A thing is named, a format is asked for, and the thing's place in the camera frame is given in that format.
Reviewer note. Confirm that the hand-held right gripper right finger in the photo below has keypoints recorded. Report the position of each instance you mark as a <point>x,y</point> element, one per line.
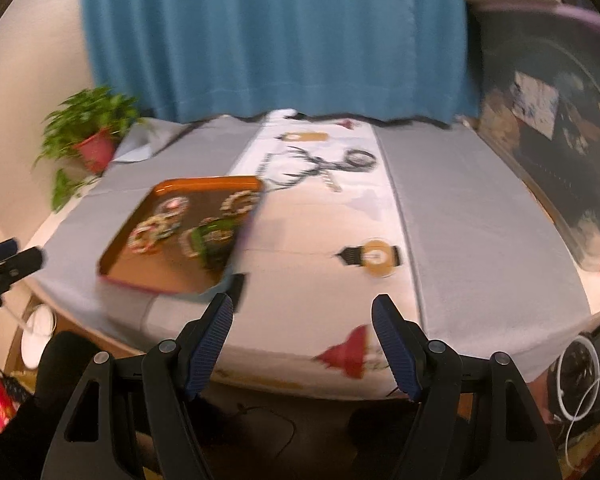
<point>397,350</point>

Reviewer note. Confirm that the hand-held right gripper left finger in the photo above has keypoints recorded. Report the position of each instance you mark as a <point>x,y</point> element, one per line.
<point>210,345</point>

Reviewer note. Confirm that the orange metal tray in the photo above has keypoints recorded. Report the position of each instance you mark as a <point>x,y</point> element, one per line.
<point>145,272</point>

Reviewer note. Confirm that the white round device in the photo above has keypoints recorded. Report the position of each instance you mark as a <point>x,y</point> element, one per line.
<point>37,332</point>

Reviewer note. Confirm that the person's black pants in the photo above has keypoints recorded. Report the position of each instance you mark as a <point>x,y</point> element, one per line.
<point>60,375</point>

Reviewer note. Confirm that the grey white printed tablecloth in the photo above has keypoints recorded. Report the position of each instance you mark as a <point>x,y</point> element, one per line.
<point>455,240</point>

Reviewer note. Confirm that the red pink cloth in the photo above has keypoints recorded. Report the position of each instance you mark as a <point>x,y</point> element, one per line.
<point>0,402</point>

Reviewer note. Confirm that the green plant in red pot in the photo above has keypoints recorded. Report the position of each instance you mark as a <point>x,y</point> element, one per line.
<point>97,150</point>

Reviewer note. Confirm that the dark cabinet with pictures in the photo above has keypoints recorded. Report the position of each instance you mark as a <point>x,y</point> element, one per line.
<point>545,125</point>

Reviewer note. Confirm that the blue curtain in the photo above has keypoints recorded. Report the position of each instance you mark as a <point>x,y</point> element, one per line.
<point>280,35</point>

